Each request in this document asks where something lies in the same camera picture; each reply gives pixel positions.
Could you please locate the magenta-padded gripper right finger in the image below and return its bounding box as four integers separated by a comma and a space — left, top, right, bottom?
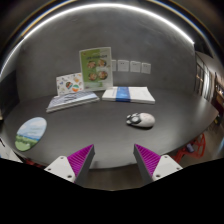
133, 143, 184, 185

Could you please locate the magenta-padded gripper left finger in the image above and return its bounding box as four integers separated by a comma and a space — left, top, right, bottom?
44, 143, 96, 185

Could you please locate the white panda-print computer mouse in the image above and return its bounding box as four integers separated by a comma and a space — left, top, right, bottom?
125, 112, 156, 129

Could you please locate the oval landscape-print mouse pad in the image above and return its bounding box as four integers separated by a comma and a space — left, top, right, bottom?
14, 116, 48, 153

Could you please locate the red metal stool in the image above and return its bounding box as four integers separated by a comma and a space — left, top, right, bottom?
173, 133, 207, 164

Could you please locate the grey striped book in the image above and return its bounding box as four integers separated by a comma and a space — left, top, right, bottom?
45, 90, 101, 114

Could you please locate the white book with blue band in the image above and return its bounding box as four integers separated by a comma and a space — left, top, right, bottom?
101, 86, 156, 105

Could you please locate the white card with colourful stickers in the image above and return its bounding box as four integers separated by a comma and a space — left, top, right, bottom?
55, 72, 85, 97

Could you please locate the dark-framed glass door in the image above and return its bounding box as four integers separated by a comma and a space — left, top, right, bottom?
194, 53, 214, 101

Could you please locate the green menu sign stand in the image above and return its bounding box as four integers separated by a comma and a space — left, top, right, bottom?
78, 46, 114, 92

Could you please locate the curved white light strip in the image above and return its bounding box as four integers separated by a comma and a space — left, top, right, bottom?
0, 2, 196, 79

